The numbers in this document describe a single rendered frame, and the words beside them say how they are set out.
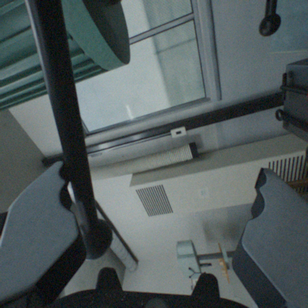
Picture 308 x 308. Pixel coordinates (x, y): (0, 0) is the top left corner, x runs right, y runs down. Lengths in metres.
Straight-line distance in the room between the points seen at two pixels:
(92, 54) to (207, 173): 1.45
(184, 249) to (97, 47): 2.09
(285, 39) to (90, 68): 0.42
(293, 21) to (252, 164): 1.27
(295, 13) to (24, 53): 0.45
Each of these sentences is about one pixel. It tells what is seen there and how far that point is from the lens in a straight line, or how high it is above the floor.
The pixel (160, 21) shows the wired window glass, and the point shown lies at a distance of 1.57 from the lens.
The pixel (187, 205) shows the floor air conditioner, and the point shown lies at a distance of 1.83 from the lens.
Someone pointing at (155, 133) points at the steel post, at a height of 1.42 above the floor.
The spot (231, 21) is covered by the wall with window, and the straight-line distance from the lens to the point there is 1.56.
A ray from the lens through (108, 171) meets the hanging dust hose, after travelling 1.77.
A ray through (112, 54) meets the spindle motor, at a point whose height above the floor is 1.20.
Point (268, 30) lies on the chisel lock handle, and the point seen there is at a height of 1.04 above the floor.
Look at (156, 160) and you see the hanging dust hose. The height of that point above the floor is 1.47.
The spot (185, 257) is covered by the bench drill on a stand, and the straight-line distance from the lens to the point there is 2.25.
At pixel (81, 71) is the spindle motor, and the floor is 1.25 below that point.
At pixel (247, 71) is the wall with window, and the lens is 1.62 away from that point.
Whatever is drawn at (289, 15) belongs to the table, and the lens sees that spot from 0.51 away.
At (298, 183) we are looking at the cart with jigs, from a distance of 1.71.
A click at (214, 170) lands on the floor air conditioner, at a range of 1.56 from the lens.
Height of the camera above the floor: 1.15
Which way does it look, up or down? 12 degrees up
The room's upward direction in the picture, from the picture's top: 104 degrees counter-clockwise
